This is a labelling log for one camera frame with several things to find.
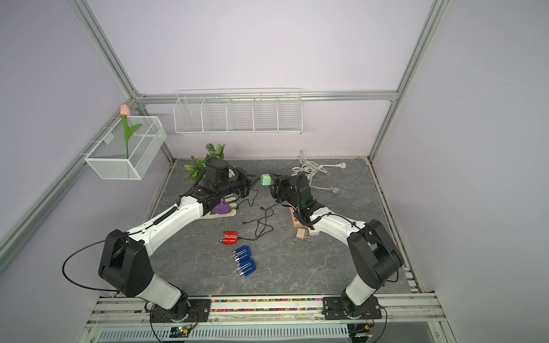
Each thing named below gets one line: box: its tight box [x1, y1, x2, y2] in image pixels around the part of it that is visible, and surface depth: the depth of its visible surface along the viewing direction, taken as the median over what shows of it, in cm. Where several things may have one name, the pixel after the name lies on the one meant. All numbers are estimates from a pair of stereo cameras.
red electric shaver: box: [220, 231, 240, 246], surface depth 91 cm
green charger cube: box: [260, 173, 275, 186], surface depth 83 cm
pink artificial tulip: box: [120, 103, 143, 159], surface depth 85 cm
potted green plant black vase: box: [183, 143, 230, 189], surface depth 66 cm
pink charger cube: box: [295, 227, 309, 241], surface depth 92 cm
